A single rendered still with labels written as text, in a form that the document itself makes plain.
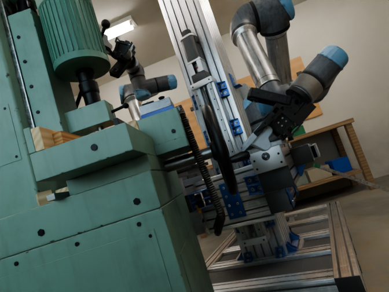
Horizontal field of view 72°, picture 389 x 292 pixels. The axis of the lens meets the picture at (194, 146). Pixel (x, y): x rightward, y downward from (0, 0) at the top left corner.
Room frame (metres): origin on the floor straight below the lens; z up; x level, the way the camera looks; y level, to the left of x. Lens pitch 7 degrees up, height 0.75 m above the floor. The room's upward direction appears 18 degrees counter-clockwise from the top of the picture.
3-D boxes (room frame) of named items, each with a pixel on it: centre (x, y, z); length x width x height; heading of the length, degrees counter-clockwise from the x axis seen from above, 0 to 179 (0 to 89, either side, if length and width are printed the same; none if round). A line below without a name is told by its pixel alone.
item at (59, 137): (0.88, 0.27, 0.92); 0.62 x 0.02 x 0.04; 178
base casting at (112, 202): (0.84, 0.39, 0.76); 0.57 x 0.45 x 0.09; 88
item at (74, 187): (0.84, 0.21, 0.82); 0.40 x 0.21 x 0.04; 178
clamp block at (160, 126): (0.82, 0.08, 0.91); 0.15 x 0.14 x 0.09; 178
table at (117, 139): (0.83, 0.16, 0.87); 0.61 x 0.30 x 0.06; 178
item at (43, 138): (0.83, 0.29, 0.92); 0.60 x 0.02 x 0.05; 178
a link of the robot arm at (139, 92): (1.26, 0.15, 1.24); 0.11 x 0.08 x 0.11; 108
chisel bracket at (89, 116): (0.84, 0.29, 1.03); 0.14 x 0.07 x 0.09; 88
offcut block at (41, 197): (0.67, 0.40, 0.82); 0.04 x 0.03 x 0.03; 37
